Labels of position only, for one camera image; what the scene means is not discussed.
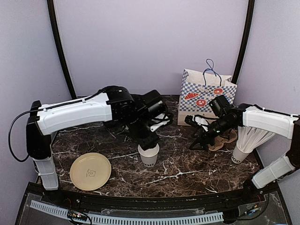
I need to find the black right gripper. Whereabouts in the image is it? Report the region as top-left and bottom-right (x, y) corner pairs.
(189, 116), (235, 150)

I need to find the brown cardboard cup carrier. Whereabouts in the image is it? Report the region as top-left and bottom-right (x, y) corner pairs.
(208, 129), (238, 151)

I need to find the blue checkered paper bag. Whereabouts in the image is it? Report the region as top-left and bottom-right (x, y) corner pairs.
(177, 59), (237, 126)

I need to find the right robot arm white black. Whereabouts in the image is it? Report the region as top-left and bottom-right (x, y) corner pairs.
(185, 95), (300, 203)

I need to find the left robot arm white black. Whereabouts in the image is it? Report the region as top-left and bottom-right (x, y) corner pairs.
(17, 86), (173, 204)

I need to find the white cup holding straws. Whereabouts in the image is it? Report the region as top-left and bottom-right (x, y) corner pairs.
(231, 142), (251, 164)

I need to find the paper wrapped straws bundle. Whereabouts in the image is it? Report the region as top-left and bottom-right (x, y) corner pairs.
(236, 126), (275, 153)

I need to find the cream yellow plate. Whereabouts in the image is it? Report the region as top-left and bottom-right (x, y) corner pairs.
(69, 153), (112, 191)

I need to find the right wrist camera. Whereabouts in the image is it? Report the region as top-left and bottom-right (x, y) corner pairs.
(184, 115), (209, 131)

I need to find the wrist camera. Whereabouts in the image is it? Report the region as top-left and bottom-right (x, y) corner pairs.
(150, 113), (173, 132)
(184, 115), (209, 131)

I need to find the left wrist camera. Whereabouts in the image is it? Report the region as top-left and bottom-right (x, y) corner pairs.
(150, 113), (173, 132)

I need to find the black front table rail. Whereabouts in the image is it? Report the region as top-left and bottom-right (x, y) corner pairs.
(25, 182), (267, 211)

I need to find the right black frame post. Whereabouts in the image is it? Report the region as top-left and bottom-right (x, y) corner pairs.
(232, 0), (255, 84)

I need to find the black frame post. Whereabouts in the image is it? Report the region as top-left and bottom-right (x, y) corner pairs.
(232, 0), (255, 84)
(46, 0), (77, 99)

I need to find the white perforated cable duct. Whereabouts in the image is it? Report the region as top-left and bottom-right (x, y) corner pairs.
(30, 200), (224, 225)

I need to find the left black frame post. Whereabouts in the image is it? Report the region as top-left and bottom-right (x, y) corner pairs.
(46, 0), (77, 99)

